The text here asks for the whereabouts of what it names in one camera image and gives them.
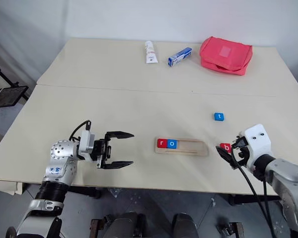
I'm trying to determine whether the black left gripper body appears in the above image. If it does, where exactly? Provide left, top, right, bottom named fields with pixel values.
left=90, top=137, right=112, bottom=170

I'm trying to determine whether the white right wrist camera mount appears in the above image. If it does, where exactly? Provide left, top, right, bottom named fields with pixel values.
left=237, top=123, right=273, bottom=172

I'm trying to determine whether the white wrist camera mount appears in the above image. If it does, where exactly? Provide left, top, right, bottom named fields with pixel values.
left=237, top=123, right=273, bottom=172
left=77, top=129, right=96, bottom=162

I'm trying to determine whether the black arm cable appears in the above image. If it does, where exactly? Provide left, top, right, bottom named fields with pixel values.
left=69, top=119, right=92, bottom=142
left=229, top=148, right=279, bottom=238

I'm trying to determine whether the black tripod stand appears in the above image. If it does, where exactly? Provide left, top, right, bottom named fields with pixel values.
left=0, top=59, right=23, bottom=88

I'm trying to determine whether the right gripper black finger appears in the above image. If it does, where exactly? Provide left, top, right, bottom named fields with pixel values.
left=215, top=146, right=236, bottom=170

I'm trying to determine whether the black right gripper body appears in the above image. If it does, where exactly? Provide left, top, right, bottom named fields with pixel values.
left=231, top=135, right=251, bottom=171

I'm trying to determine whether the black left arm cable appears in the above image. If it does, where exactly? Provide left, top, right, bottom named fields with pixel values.
left=69, top=119, right=92, bottom=142

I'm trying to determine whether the blue toothpaste box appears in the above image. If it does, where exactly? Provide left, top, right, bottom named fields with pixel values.
left=167, top=47, right=193, bottom=67

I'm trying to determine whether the dark rounded shape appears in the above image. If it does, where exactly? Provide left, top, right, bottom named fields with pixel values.
left=172, top=212, right=199, bottom=238
left=102, top=211, right=148, bottom=238

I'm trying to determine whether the wooden letter tray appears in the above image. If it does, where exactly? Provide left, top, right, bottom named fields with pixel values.
left=154, top=137, right=210, bottom=158

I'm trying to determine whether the white toothpaste tube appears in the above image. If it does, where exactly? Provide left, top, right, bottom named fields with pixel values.
left=144, top=40, right=158, bottom=65

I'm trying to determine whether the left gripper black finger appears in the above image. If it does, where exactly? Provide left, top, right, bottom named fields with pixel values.
left=100, top=161, right=135, bottom=170
left=105, top=130, right=135, bottom=143

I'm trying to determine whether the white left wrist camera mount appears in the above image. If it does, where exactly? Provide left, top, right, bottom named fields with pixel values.
left=77, top=129, right=96, bottom=162

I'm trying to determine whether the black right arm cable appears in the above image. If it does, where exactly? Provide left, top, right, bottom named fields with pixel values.
left=229, top=148, right=279, bottom=238

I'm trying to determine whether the red fabric pouch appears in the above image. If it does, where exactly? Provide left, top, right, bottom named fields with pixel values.
left=199, top=36, right=254, bottom=76

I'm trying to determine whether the black table frame bar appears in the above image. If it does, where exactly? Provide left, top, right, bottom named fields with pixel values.
left=66, top=185, right=102, bottom=199
left=228, top=194, right=282, bottom=207

